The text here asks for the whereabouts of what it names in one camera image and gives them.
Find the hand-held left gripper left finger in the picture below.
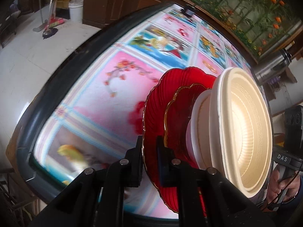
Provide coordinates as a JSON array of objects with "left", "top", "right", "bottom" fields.
[{"left": 28, "top": 136, "right": 144, "bottom": 227}]

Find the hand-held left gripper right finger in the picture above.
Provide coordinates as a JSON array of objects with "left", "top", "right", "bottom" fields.
[{"left": 156, "top": 136, "right": 275, "bottom": 227}]

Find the shallow white foam bowl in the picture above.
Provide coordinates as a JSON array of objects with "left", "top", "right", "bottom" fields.
[{"left": 185, "top": 91, "right": 213, "bottom": 169}]

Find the cream paper plate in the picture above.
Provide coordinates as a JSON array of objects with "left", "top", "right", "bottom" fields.
[{"left": 219, "top": 67, "right": 273, "bottom": 198}]

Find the large red glass plate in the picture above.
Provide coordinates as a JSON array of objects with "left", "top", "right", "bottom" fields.
[{"left": 142, "top": 67, "right": 218, "bottom": 213}]

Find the small red glass plate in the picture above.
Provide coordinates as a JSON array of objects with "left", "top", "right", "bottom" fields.
[{"left": 164, "top": 83, "right": 213, "bottom": 168}]

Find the person's right forearm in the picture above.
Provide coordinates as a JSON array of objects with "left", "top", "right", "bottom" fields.
[{"left": 287, "top": 177, "right": 303, "bottom": 205}]

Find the person's right hand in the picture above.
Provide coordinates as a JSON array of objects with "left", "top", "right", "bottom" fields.
[{"left": 266, "top": 166, "right": 301, "bottom": 208}]

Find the printed fruit tablecloth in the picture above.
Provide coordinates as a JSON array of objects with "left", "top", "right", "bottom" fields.
[{"left": 33, "top": 2, "right": 258, "bottom": 219}]

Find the stainless steel thermos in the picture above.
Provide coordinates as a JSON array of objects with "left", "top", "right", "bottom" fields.
[{"left": 253, "top": 48, "right": 293, "bottom": 86}]

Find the small black device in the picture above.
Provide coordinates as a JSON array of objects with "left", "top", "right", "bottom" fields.
[{"left": 184, "top": 5, "right": 196, "bottom": 17}]

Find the black mop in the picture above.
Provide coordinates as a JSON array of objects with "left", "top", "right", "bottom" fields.
[{"left": 42, "top": 27, "right": 58, "bottom": 40}]

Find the colorful broom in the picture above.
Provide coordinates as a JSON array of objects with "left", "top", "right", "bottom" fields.
[{"left": 46, "top": 0, "right": 65, "bottom": 29}]

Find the wooden cabinet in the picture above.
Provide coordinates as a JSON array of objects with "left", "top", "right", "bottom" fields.
[{"left": 82, "top": 0, "right": 261, "bottom": 64}]

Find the white plastic bucket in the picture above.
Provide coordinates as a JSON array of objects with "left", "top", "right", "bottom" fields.
[{"left": 69, "top": 0, "right": 84, "bottom": 24}]

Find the grey floor squeegee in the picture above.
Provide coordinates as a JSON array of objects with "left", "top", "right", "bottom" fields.
[{"left": 33, "top": 0, "right": 48, "bottom": 33}]

